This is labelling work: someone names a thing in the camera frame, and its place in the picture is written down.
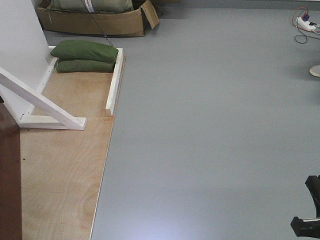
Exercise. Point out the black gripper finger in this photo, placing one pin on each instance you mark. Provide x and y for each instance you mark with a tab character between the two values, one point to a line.
309	227
313	184

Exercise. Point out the brown wooden door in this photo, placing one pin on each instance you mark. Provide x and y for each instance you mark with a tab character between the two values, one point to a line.
10	177

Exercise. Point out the white power strip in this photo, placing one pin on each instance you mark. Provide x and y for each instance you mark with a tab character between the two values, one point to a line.
307	25

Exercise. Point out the open cardboard box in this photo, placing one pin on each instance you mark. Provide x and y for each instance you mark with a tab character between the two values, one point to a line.
128	24

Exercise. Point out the plywood base platform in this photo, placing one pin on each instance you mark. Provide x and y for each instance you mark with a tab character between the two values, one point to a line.
62	170

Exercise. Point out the white far diagonal brace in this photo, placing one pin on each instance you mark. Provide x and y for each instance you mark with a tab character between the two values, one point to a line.
56	118

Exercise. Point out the lower green sandbag far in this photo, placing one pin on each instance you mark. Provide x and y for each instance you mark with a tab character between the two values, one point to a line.
83	65

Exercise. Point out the green sandbag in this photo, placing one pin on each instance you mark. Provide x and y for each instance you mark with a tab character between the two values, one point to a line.
83	65
85	50

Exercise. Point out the upper green sandbag far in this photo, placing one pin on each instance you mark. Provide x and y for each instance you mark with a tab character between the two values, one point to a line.
85	50

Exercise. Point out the large olive woven sack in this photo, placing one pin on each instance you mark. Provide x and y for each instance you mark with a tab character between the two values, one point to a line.
94	6

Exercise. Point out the white far edge rail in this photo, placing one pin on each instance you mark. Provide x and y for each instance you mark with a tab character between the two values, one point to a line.
115	83

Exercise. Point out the white wall panel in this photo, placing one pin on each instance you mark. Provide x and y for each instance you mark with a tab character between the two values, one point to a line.
24	50

